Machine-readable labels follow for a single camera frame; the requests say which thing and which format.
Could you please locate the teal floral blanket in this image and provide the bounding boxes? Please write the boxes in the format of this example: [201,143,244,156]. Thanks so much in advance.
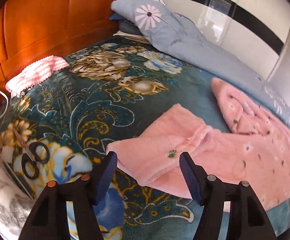
[0,36,290,240]

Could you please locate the white grey floral cloth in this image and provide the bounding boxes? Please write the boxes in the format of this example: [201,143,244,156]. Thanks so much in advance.
[0,122,35,240]

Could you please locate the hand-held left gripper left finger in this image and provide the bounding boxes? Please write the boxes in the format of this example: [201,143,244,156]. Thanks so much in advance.
[18,151,118,240]

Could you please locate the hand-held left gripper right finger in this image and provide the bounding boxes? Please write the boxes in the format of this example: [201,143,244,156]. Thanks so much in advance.
[179,151,277,240]

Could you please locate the white wardrobe with black stripe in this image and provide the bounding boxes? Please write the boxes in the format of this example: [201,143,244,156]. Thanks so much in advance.
[160,0,290,80]

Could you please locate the light blue floral quilt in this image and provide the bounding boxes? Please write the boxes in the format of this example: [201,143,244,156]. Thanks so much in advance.
[111,0,290,135]

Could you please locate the pink fleece robe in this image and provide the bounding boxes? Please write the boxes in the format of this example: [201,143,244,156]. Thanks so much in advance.
[106,77,290,210]

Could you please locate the black handled scissors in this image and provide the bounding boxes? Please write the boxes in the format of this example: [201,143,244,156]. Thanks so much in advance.
[13,127,51,180]

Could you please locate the grey pillow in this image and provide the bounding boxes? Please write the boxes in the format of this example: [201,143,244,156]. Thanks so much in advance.
[118,20,141,35]

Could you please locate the pink white striped knit cloth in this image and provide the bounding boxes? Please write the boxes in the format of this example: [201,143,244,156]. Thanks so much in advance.
[5,56,70,98]

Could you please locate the wooden headboard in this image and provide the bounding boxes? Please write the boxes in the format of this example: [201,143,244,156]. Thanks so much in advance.
[0,0,162,115]

